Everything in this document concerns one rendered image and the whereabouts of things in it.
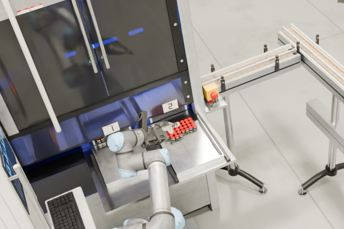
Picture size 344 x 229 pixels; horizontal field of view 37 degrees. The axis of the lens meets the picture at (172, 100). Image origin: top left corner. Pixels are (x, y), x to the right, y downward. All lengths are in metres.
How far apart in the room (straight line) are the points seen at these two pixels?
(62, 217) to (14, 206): 0.56
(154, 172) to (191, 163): 0.60
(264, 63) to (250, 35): 1.94
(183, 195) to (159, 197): 1.33
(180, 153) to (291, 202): 1.12
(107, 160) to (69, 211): 0.34
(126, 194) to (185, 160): 0.35
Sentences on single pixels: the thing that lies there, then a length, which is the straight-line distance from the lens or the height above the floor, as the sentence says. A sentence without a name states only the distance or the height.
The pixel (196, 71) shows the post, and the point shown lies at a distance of 2.70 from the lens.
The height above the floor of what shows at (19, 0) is 1.86.
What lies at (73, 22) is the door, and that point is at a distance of 2.35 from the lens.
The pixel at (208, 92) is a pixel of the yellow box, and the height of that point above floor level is 1.02.
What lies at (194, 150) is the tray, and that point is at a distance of 2.69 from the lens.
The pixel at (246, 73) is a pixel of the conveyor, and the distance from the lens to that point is 3.05.
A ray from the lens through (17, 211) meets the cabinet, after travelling 2.18.
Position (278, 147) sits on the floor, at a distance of 3.88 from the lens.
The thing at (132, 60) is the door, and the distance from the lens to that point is 2.53.
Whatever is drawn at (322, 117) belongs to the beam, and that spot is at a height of 0.55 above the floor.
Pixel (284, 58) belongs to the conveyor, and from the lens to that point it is 3.16.
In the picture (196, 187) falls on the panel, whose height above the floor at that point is 0.30.
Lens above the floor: 2.82
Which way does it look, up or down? 40 degrees down
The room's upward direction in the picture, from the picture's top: 12 degrees counter-clockwise
